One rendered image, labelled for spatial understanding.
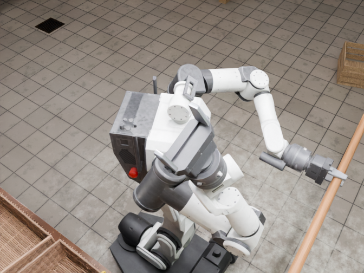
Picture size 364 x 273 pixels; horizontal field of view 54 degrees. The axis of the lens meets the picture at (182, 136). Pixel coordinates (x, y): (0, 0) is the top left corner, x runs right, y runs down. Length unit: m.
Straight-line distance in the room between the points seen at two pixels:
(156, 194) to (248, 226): 0.26
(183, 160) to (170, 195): 0.34
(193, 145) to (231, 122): 2.41
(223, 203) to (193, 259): 1.33
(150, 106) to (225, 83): 0.32
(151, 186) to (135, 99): 0.34
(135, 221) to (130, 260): 0.24
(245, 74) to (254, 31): 2.86
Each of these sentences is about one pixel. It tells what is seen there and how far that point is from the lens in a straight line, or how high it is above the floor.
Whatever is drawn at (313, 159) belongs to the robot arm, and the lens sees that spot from 1.32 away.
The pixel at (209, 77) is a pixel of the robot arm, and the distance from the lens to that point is 1.32.
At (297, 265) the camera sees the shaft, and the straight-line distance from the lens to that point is 1.13.
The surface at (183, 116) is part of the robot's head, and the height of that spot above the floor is 1.47.
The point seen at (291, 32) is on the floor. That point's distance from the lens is 4.30.
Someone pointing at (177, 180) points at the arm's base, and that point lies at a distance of 0.98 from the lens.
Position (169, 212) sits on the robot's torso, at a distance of 1.45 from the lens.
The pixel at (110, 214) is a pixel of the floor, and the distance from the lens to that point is 2.58.
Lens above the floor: 2.22
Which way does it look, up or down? 49 degrees down
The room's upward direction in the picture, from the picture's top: straight up
